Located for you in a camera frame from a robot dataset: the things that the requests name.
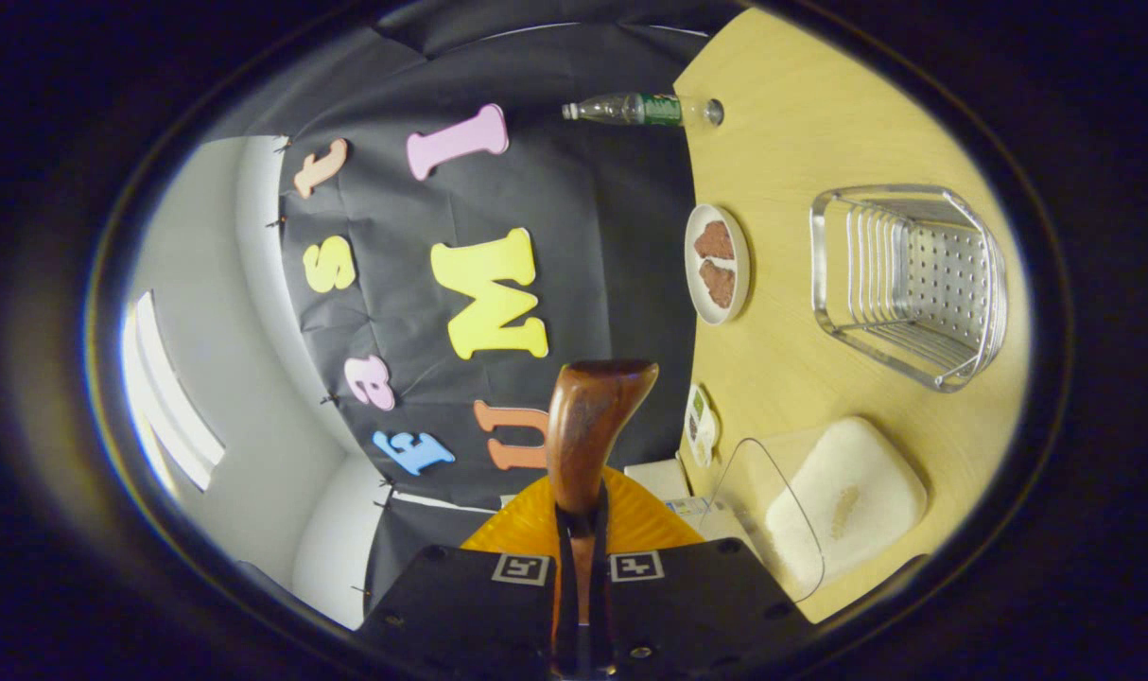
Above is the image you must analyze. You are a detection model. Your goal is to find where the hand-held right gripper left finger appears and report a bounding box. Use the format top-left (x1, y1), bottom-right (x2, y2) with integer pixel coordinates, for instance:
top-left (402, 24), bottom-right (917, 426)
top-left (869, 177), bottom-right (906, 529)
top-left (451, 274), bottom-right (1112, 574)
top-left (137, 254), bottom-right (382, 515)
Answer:
top-left (357, 476), bottom-right (577, 681)

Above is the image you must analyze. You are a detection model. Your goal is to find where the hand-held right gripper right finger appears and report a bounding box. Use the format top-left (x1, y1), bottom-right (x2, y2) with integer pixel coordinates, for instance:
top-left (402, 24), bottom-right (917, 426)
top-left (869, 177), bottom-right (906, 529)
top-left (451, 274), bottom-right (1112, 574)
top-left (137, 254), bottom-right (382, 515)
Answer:
top-left (588, 466), bottom-right (818, 681)

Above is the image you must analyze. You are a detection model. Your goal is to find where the clear box of rice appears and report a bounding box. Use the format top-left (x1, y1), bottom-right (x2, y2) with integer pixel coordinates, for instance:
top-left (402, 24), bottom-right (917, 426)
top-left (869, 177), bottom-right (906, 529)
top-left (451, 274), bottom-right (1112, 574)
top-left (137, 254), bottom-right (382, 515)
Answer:
top-left (699, 416), bottom-right (930, 606)

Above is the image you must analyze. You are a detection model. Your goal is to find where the brown wooden spoon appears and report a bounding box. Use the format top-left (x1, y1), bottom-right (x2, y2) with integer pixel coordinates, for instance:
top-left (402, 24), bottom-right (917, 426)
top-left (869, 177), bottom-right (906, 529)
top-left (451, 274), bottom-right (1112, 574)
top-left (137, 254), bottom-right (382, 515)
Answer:
top-left (546, 359), bottom-right (660, 681)

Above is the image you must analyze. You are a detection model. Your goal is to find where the metal wire chopstick holder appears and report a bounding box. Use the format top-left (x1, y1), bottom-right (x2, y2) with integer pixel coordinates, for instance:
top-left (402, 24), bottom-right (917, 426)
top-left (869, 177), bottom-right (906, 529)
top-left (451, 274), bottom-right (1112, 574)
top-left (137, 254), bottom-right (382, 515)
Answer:
top-left (809, 184), bottom-right (1008, 393)

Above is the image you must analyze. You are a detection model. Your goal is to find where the small divided condiment dish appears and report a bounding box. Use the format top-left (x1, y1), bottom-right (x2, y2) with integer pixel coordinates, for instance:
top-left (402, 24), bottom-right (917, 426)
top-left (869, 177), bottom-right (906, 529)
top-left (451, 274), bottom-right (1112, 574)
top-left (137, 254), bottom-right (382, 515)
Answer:
top-left (685, 383), bottom-right (720, 467)

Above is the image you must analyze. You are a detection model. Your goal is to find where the brown meat piece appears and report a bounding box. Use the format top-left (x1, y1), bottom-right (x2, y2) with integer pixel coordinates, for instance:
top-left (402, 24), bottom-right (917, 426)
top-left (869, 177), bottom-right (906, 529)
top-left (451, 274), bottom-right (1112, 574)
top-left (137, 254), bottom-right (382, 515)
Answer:
top-left (694, 220), bottom-right (736, 261)
top-left (698, 260), bottom-right (736, 309)

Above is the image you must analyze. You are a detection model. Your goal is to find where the white round plate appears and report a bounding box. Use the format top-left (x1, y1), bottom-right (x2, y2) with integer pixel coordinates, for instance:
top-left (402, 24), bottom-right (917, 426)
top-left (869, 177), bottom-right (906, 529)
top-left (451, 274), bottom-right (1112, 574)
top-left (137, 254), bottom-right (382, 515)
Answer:
top-left (685, 203), bottom-right (752, 326)

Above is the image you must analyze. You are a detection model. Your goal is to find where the black backdrop cloth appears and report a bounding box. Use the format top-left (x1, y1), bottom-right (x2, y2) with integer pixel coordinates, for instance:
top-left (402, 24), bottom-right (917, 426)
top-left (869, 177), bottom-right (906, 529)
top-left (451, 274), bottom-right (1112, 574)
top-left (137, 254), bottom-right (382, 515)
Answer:
top-left (205, 0), bottom-right (726, 606)

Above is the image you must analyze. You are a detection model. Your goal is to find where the green label plastic bottle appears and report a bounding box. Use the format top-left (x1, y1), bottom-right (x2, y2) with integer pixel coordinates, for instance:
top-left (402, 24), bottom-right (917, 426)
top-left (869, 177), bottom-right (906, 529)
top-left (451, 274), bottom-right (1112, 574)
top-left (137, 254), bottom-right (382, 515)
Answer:
top-left (562, 92), bottom-right (724, 129)

